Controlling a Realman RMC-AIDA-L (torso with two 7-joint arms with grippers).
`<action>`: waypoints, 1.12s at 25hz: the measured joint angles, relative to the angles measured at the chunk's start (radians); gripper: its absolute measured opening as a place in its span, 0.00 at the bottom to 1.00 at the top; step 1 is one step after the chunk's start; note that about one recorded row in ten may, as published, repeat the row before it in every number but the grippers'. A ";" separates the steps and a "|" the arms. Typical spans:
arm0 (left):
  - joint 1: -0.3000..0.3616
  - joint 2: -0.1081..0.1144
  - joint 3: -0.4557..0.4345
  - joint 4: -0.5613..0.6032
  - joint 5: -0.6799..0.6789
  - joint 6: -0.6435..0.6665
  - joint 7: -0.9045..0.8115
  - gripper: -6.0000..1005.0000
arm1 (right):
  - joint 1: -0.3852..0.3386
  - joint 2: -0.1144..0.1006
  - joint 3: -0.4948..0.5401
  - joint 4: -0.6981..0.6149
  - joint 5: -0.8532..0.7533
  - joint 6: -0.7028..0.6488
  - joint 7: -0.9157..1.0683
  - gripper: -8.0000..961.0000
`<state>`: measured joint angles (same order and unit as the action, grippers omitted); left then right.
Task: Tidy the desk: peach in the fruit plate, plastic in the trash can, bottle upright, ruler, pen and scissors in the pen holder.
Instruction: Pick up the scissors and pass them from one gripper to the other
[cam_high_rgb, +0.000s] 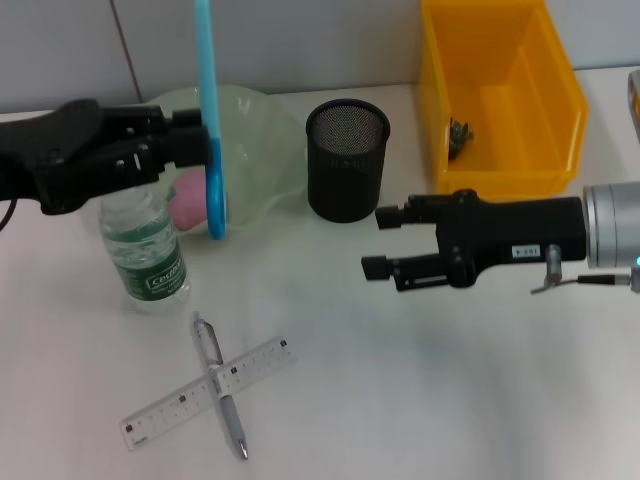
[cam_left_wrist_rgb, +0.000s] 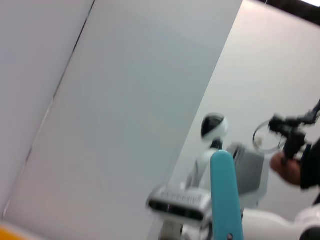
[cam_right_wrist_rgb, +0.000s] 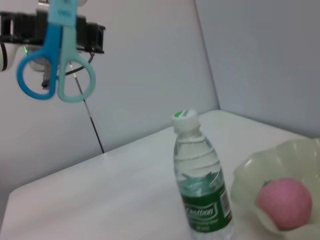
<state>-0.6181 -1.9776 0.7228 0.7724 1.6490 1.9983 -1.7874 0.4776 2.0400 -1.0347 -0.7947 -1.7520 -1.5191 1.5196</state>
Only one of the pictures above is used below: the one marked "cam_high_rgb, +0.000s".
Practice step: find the blue scissors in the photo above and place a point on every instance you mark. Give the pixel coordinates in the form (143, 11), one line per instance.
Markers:
(207, 75)

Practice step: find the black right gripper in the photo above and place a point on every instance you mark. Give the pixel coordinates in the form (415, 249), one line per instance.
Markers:
(515, 235)

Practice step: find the transparent plastic ruler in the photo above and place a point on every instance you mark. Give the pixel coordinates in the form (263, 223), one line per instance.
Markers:
(260, 357)

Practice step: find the pink toy peach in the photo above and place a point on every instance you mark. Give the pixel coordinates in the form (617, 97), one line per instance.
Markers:
(190, 200)

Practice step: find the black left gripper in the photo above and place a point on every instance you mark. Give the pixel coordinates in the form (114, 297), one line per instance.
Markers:
(65, 150)

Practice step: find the clear water bottle green label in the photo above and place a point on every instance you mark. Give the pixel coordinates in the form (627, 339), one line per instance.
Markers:
(145, 260)

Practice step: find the green glass fruit bowl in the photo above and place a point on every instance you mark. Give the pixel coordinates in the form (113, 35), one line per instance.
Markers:
(260, 150)

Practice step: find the silver ballpoint pen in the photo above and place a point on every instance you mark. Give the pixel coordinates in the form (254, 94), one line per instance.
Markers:
(232, 415)

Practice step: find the yellow plastic bin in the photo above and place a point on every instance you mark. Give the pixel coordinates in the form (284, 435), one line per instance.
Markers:
(500, 50)

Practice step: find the black mesh pen holder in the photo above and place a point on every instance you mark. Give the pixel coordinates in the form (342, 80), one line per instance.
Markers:
(345, 175)

